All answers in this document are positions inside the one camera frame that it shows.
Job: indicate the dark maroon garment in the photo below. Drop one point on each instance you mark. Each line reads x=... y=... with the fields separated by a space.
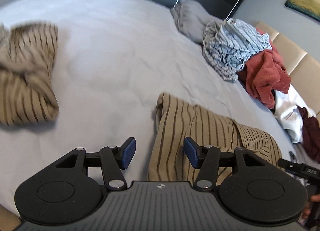
x=311 y=134

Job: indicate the grey pillow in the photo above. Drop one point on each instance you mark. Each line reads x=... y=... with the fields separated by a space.
x=191 y=18

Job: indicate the rust red fleece blanket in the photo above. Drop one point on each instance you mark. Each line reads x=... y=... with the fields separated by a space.
x=263 y=74

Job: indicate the white garment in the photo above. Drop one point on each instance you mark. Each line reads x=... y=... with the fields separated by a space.
x=288 y=115

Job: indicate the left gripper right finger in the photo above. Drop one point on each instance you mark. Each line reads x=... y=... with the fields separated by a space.
x=206 y=159

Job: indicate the beige padded headboard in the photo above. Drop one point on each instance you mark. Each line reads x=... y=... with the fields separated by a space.
x=300 y=65

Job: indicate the framed landscape painting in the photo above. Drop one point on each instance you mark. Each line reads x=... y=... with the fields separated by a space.
x=309 y=8

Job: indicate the patterned card on bed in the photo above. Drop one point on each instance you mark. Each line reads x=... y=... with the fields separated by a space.
x=292 y=157

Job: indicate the tan striped shorts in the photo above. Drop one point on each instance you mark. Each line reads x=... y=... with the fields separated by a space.
x=28 y=53

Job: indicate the white bed sheet mattress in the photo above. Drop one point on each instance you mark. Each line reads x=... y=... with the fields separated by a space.
x=114 y=59

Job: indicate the person's right hand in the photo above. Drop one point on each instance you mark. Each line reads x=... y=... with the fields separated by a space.
x=307 y=210

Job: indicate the tan striped shirt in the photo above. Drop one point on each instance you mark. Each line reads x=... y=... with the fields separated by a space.
x=177 y=119

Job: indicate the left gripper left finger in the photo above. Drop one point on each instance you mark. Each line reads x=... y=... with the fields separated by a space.
x=114 y=160

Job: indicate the grey striped garment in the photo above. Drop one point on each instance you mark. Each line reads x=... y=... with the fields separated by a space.
x=229 y=44

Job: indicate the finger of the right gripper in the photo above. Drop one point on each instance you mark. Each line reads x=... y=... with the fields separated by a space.
x=285 y=164

